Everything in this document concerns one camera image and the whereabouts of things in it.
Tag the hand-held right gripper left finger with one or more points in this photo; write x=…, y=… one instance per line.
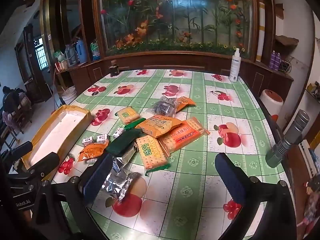
x=96, y=180

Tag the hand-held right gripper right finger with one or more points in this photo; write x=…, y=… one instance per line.
x=230, y=177

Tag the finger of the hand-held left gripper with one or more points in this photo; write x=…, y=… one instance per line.
x=22, y=150
x=46, y=163

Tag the white black-dotted candy packet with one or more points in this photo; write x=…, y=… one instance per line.
x=92, y=161
x=102, y=138
x=118, y=133
x=88, y=140

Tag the silver foil packet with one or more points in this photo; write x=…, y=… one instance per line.
x=122, y=180
x=125, y=156

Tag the orange crinkled snack packet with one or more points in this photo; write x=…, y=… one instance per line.
x=92, y=151

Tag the yellow-lined white tray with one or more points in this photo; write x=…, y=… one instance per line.
x=57, y=130

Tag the yellow green-print cracker packet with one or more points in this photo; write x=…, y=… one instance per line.
x=127, y=115
x=152, y=155

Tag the orange white-print cracker packet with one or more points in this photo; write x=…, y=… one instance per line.
x=183, y=135

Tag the green-edged cracker packet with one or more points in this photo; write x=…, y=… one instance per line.
x=133, y=125

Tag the green fruit-print tablecloth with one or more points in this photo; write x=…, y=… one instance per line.
x=200, y=175

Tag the dark green packet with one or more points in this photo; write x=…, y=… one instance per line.
x=120, y=142

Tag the grey ribbed metal cylinder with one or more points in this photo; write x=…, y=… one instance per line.
x=287, y=140

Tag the white plastic bucket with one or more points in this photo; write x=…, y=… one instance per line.
x=68, y=96

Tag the orange dark-print biscuit packet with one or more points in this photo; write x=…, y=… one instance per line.
x=157, y=125

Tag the white orange-lid bin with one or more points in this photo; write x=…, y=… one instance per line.
x=271, y=102

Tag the small orange snack packet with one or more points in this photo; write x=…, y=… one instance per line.
x=185, y=102

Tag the barred window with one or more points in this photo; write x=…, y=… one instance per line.
x=41, y=58

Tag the orange cardboard boxes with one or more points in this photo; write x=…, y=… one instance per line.
x=62, y=65

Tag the clear grey-print snack packet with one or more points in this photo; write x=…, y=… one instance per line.
x=162, y=106

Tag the small green white pouch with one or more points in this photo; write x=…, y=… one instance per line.
x=59, y=56

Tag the grey kettle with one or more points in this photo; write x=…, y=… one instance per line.
x=70, y=55

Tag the white spray bottle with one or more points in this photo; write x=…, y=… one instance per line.
x=235, y=67

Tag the dark glass jar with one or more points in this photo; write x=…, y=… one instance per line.
x=114, y=69

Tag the blue thermos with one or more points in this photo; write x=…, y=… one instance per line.
x=82, y=51

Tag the purple spray can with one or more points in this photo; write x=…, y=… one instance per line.
x=277, y=62
x=272, y=61

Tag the dark wooden sideboard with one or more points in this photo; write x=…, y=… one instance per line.
x=175, y=61

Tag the white yellow-striped rolled scroll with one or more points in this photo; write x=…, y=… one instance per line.
x=261, y=30

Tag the artificial flower glass display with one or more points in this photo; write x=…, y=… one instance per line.
x=175, y=17

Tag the wooden wall shelf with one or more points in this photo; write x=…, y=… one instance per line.
x=287, y=40

